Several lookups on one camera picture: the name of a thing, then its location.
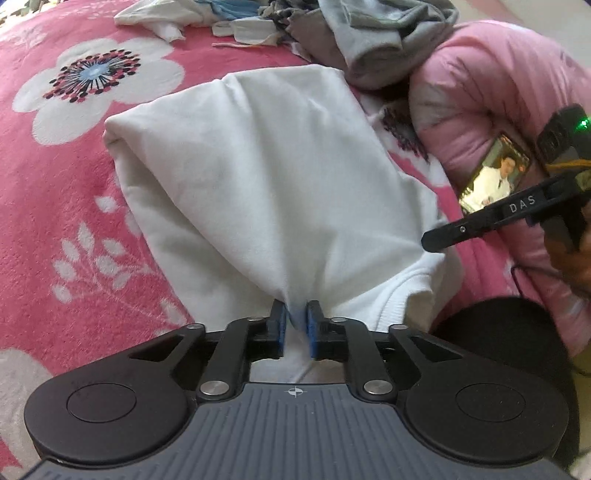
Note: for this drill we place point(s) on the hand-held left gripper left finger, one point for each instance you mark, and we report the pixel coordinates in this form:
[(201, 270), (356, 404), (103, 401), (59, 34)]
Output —
[(277, 330)]

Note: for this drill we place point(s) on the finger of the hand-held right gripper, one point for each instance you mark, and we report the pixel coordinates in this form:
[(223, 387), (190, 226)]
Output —
[(457, 233)]

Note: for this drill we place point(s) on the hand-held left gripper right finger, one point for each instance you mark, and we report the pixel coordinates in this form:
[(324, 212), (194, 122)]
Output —
[(311, 330)]

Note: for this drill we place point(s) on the white sweatshirt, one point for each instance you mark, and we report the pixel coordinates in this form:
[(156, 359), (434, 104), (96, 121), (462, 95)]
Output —
[(277, 184)]

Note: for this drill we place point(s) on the person's right hand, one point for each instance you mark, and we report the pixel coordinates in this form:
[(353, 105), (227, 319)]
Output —
[(581, 267)]

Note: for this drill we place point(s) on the black smartphone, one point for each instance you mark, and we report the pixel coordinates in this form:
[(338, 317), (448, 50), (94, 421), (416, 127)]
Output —
[(494, 180)]

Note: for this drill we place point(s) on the person's pink padded clothing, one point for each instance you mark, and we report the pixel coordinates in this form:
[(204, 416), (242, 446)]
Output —
[(485, 83)]

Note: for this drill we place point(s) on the light grey garment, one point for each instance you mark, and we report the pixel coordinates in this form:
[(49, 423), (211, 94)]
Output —
[(392, 50)]

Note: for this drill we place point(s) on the taupe grey garment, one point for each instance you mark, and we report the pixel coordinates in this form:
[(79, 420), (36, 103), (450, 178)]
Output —
[(314, 37)]

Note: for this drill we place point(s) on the pink floral blanket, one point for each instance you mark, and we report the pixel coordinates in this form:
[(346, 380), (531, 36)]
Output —
[(69, 184)]

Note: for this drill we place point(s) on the dark plaid shirt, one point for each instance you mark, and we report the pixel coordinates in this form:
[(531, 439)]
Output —
[(281, 11)]

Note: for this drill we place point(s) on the blue garment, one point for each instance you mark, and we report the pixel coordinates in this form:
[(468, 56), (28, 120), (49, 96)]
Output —
[(231, 9)]

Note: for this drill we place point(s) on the white thin cloth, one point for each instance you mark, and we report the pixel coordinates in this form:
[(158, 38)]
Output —
[(157, 18)]

